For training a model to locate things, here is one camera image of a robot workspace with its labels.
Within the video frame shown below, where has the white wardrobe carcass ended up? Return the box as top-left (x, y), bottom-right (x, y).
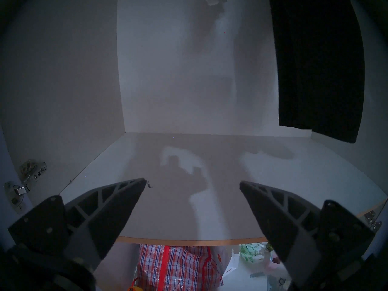
top-left (0, 0), bottom-right (388, 251)

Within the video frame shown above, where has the blue grey small bottle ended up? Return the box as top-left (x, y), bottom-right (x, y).
top-left (267, 276), bottom-right (287, 291)

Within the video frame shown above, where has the green white crumpled cloth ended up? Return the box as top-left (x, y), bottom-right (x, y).
top-left (239, 243), bottom-right (269, 263)

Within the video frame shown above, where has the long black garment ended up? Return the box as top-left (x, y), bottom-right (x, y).
top-left (267, 0), bottom-right (365, 144)

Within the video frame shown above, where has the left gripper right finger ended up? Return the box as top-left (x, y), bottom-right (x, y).
top-left (239, 180), bottom-right (375, 284)

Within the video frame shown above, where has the red plaid woven bag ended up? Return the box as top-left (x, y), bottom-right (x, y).
top-left (135, 244), bottom-right (224, 291)

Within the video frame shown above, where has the small white paper box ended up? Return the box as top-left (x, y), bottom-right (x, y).
top-left (223, 248), bottom-right (241, 282)

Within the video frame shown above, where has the lilac wardrobe door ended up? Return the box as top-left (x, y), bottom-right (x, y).
top-left (0, 124), bottom-right (31, 248)

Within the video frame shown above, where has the metal door hinge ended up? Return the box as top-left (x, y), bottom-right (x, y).
top-left (4, 159), bottom-right (47, 209)
top-left (364, 211), bottom-right (382, 233)

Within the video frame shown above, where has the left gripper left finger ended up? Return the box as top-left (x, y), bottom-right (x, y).
top-left (8, 178), bottom-right (147, 272)

